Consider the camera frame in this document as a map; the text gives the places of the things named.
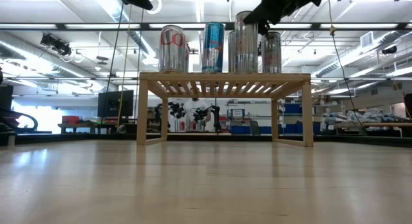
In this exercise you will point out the white ceiling vent unit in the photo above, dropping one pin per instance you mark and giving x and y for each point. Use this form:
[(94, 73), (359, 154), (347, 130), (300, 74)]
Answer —
[(367, 39)]

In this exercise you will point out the black ceiling dome fixture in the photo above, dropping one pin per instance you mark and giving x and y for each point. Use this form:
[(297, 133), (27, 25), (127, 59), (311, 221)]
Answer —
[(389, 50)]

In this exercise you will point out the black metal table frame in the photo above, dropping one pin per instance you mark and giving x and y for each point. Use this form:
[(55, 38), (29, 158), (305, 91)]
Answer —
[(64, 137)]

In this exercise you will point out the blue silver Red Bull can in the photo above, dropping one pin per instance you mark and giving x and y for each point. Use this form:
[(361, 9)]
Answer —
[(213, 50)]

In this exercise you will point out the blue storage bin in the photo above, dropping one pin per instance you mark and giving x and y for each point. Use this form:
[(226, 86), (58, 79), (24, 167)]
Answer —
[(296, 128), (239, 130), (291, 108)]

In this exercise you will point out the slatted wooden shelf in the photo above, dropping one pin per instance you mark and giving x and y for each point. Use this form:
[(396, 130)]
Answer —
[(225, 77)]

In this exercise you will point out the black monitor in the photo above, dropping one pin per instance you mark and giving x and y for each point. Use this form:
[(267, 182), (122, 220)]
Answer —
[(112, 103)]

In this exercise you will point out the grey chair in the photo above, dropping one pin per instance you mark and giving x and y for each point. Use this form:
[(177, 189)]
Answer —
[(255, 127)]

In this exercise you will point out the wooden bench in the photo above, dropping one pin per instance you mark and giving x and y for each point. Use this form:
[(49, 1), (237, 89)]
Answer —
[(80, 125)]

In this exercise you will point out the person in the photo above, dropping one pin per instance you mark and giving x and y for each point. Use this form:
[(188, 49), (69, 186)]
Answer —
[(194, 109)]

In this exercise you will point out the background black robot arm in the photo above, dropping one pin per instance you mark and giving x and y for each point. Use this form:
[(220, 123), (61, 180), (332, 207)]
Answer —
[(176, 109), (206, 114)]

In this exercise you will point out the red box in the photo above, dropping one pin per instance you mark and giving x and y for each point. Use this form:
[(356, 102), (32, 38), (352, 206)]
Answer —
[(70, 119)]

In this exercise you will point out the white Celsius Peach Vibe can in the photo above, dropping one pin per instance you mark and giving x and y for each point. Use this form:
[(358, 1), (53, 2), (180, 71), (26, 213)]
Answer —
[(271, 53)]

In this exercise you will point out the pile of plastic bags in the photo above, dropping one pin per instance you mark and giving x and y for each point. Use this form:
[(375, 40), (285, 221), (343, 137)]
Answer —
[(354, 116)]

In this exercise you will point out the black ceiling camera rig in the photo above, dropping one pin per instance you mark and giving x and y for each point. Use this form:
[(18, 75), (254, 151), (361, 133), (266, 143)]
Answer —
[(58, 45)]

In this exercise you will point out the black curved machine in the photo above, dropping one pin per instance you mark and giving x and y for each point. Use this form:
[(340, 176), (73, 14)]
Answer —
[(6, 121)]

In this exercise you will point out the blue framed sign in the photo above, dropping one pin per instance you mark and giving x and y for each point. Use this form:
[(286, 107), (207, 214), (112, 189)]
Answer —
[(237, 113)]

